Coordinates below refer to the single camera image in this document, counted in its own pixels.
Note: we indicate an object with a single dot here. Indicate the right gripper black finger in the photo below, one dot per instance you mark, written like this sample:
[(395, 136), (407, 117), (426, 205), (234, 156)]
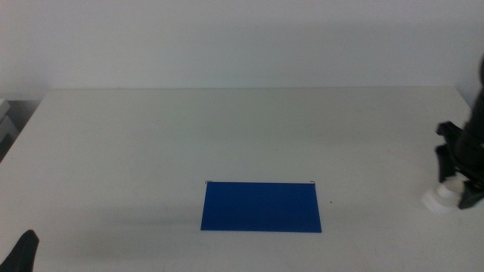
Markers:
[(472, 196), (445, 162)]

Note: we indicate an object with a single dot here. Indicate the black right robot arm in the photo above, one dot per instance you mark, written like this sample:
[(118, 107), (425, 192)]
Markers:
[(478, 109)]

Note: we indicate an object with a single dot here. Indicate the blue rectangular mat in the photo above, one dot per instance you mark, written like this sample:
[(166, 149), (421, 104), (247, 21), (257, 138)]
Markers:
[(261, 208)]

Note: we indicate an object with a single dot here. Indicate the white shelf unit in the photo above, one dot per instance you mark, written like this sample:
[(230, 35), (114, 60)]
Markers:
[(7, 126)]

